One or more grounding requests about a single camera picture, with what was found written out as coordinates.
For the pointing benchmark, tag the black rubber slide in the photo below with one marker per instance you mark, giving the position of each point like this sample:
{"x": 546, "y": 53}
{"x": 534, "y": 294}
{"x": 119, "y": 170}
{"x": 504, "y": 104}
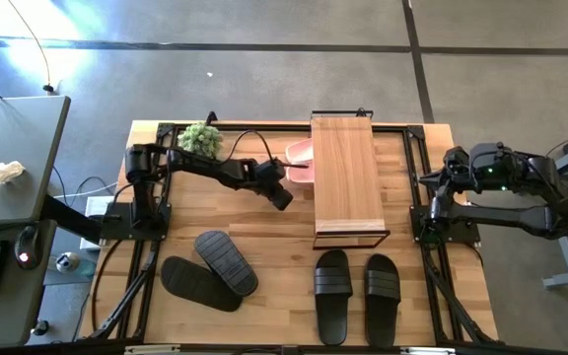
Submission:
{"x": 227, "y": 263}
{"x": 190, "y": 286}

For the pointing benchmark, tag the crumpled white tissue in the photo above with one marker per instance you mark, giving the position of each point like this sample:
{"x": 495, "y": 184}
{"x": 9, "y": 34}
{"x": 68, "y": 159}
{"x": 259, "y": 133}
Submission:
{"x": 4, "y": 173}

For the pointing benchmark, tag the dark grey desk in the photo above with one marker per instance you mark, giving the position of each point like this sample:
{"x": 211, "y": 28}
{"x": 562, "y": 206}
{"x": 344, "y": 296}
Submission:
{"x": 3, "y": 315}

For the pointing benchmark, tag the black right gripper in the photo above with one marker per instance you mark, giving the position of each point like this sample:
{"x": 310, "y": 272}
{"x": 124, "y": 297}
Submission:
{"x": 441, "y": 207}

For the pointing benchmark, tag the white power strip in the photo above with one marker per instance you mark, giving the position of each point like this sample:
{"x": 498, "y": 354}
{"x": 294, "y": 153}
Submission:
{"x": 97, "y": 204}

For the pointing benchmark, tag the wooden shelf with black frame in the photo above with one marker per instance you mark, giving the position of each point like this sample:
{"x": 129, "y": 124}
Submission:
{"x": 345, "y": 172}

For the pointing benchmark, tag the black aluminium rig frame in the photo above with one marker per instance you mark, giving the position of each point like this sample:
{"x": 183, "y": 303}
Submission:
{"x": 274, "y": 127}

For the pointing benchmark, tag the light grey desk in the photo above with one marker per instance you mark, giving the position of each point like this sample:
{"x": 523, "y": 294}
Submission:
{"x": 13, "y": 138}

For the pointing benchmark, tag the black computer mouse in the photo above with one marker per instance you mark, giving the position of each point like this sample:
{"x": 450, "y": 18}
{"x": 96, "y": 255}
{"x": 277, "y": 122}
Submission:
{"x": 27, "y": 246}

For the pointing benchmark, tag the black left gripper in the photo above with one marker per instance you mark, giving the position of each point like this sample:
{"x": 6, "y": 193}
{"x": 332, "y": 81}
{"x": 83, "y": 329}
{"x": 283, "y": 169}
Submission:
{"x": 281, "y": 197}

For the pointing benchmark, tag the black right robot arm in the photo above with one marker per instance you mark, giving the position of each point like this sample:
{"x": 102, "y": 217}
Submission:
{"x": 511, "y": 217}

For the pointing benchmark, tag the black round knob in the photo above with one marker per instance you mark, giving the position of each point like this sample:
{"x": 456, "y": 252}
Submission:
{"x": 41, "y": 328}

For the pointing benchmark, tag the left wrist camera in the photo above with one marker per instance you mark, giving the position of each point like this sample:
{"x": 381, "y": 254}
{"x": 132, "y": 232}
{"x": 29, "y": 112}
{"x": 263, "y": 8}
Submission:
{"x": 270, "y": 170}

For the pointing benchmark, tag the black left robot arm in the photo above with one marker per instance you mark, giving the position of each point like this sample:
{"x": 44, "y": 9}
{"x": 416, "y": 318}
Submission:
{"x": 205, "y": 167}

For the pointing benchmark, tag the green plant in patterned pot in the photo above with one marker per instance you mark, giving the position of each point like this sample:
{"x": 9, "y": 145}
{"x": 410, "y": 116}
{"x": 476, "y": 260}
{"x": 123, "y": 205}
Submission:
{"x": 200, "y": 139}

